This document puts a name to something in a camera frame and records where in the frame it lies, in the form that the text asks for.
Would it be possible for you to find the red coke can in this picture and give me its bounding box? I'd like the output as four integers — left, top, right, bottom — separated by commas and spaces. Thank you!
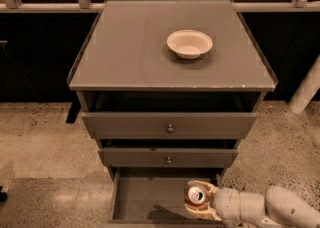
185, 185, 208, 207

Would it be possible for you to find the grey wooden drawer cabinet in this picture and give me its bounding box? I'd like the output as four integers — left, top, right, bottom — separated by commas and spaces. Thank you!
66, 0, 279, 228

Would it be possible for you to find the white paper bowl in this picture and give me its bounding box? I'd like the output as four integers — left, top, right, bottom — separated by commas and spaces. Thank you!
166, 30, 213, 60

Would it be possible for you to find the white round pillar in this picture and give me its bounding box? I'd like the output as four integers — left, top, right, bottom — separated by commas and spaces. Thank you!
288, 55, 320, 114

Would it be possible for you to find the brass drawer knob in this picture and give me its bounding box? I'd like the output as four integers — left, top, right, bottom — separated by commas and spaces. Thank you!
167, 124, 175, 133
166, 157, 173, 165

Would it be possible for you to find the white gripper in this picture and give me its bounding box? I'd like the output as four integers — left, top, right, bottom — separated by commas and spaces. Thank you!
185, 180, 240, 226

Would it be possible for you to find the grey top drawer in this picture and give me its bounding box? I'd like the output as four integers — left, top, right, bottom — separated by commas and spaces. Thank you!
82, 112, 256, 140

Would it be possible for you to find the brass middle drawer knob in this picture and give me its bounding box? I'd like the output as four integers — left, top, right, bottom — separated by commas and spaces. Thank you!
166, 157, 173, 165

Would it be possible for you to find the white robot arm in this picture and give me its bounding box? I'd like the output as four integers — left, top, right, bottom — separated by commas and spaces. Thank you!
184, 180, 320, 228

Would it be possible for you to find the black shoe at edge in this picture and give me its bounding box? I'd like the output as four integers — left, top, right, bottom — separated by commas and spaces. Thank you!
0, 186, 8, 202

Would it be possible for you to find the grey middle drawer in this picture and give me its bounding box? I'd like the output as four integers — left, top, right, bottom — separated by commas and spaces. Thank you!
98, 148, 238, 168

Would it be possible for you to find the grey open bottom drawer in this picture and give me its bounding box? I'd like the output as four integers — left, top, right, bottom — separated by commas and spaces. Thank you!
107, 168, 227, 228

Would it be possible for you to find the brass top drawer knob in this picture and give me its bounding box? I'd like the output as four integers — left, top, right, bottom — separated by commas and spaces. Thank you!
167, 124, 175, 133

